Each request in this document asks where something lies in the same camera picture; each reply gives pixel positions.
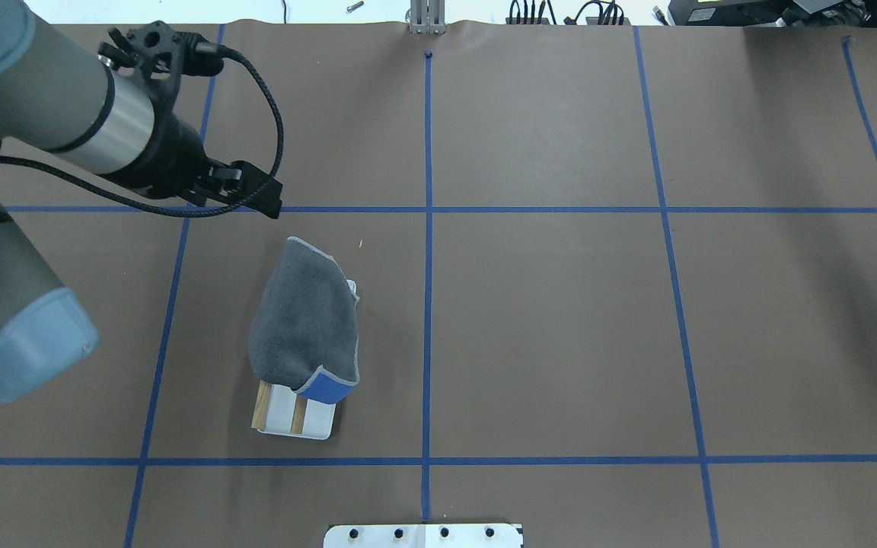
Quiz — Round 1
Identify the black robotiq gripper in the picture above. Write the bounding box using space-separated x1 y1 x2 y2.
107 107 283 219

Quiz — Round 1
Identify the blue grey microfibre towel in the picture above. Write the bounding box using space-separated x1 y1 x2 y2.
247 236 361 405

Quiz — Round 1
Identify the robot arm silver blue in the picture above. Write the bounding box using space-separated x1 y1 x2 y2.
0 1 283 403

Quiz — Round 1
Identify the white wooden towel rack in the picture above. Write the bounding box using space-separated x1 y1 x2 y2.
251 279 360 441

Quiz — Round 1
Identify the black usb hub left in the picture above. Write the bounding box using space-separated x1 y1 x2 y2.
505 0 558 27

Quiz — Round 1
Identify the black usb hub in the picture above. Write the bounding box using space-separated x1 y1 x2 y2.
505 0 558 27
564 1 630 27

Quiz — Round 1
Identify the black usb hub right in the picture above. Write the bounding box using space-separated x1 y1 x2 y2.
564 1 630 27

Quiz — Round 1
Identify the black monitor stand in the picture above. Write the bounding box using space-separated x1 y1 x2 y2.
668 1 877 28

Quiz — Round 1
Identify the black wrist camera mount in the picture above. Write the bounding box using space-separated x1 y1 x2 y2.
97 21 224 114

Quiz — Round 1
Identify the aluminium frame post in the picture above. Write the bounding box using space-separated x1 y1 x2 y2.
407 0 448 36

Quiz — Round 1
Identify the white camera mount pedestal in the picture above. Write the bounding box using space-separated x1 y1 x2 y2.
323 523 525 547

